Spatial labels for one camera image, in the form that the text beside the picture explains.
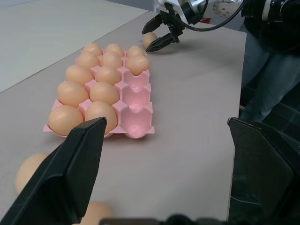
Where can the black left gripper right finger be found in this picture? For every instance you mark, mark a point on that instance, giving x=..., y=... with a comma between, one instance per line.
x=262, y=168

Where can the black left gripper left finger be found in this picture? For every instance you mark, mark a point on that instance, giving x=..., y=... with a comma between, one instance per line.
x=70, y=168

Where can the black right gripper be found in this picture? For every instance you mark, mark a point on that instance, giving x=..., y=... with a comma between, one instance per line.
x=173, y=22

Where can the brown egg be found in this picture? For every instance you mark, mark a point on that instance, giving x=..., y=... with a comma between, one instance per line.
x=28, y=170
x=87, y=60
x=112, y=60
x=114, y=49
x=72, y=93
x=107, y=75
x=103, y=112
x=93, y=48
x=65, y=120
x=78, y=75
x=103, y=93
x=135, y=50
x=98, y=212
x=149, y=39
x=137, y=64

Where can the pink plastic egg tray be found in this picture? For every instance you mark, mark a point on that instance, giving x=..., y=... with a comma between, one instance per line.
x=136, y=98

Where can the person in blue jeans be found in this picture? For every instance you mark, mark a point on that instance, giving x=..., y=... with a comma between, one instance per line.
x=264, y=77

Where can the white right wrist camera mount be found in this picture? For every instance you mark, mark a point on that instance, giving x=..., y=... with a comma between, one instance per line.
x=174, y=5

